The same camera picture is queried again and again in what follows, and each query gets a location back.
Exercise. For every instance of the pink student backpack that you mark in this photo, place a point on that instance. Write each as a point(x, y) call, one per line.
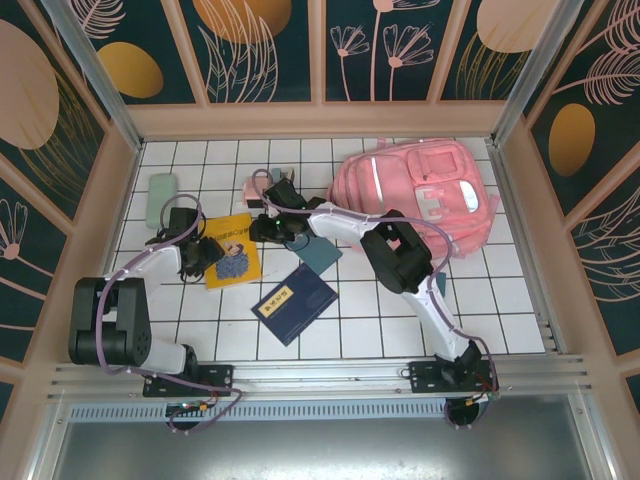
point(360, 185)

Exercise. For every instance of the small circuit board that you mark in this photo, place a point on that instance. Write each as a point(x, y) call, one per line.
point(190, 407)
point(482, 398)

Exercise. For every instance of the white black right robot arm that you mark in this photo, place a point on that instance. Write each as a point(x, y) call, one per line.
point(395, 260)

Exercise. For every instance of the mint green pencil case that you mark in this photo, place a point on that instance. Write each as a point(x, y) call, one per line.
point(160, 195)

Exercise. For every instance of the grey metal panel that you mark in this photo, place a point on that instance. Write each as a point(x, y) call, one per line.
point(320, 450)

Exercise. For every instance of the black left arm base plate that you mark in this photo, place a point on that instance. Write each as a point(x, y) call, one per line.
point(220, 380)

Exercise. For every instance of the aluminium front rail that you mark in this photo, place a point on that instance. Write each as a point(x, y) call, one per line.
point(320, 375)

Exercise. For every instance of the navy book with yellow label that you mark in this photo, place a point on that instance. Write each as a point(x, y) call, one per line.
point(295, 310)

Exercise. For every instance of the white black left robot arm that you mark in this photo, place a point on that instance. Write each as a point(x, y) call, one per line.
point(110, 320)

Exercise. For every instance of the large teal notebook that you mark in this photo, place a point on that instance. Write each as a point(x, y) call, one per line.
point(322, 255)

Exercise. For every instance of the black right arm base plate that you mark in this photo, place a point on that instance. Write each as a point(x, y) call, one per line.
point(425, 377)

